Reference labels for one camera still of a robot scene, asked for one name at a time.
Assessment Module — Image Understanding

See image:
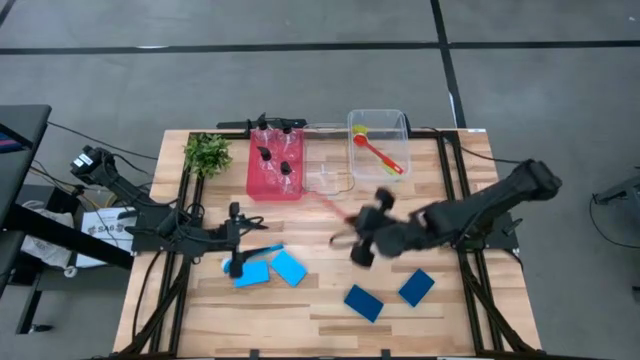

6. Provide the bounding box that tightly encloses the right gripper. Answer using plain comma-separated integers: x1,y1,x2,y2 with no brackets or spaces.
329,188,401,266

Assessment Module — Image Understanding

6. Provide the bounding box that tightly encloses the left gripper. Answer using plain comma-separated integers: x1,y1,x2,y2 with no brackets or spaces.
219,201,274,280

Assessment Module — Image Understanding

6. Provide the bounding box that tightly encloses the red dish brush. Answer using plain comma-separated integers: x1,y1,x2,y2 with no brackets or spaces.
352,132,405,176
308,191,354,224

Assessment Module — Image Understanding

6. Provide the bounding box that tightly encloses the blue scrub sponge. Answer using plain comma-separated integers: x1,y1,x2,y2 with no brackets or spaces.
270,249,309,289
343,284,385,324
232,259,272,289
397,268,436,308

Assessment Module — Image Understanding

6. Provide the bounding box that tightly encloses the clear soap pump bottle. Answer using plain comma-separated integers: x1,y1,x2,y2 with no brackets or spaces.
274,159,304,197
253,112,276,151
277,124,304,161
255,145,281,186

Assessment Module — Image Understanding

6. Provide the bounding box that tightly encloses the yellow-green dish brush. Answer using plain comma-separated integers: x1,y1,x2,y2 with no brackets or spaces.
351,123,401,177

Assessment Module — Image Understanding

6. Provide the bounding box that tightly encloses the pink plastic bin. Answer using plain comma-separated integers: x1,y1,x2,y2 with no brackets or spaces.
244,126,307,203

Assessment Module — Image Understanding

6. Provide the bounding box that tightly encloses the green plant in white pot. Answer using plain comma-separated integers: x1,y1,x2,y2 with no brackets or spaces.
182,132,235,180

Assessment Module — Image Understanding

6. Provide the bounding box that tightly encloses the tall clear plastic bin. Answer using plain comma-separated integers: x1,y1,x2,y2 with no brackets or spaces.
347,108,417,185

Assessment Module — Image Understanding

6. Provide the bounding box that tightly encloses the black power strip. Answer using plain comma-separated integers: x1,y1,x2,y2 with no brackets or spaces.
215,117,308,132

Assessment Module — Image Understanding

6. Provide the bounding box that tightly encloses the white plastic bag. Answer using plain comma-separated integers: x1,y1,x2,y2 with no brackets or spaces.
19,198,76,270

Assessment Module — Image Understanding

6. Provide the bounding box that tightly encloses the black side desk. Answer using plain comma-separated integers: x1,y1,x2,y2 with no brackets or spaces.
0,103,136,336

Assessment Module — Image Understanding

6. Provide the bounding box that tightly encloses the dark laptop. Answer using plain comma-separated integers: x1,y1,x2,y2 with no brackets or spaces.
0,123,35,155

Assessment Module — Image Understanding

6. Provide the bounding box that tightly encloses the black floor stand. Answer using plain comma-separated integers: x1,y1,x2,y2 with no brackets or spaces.
594,174,640,204

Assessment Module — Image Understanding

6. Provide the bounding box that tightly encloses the clear bin with handles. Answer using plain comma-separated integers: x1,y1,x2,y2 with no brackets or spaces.
302,122,360,203

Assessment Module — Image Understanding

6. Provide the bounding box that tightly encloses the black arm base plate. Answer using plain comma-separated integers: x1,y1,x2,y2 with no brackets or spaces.
130,208,202,254
445,207,521,252

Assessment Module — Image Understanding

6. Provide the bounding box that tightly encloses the black aluminium table frame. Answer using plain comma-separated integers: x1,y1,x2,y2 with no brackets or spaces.
117,128,540,360

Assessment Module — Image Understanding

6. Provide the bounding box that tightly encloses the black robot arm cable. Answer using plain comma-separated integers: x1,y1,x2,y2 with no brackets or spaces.
414,125,524,166

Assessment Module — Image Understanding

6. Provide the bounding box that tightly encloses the black floor cable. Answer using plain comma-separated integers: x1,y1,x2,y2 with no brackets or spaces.
588,194,640,251
47,121,160,162

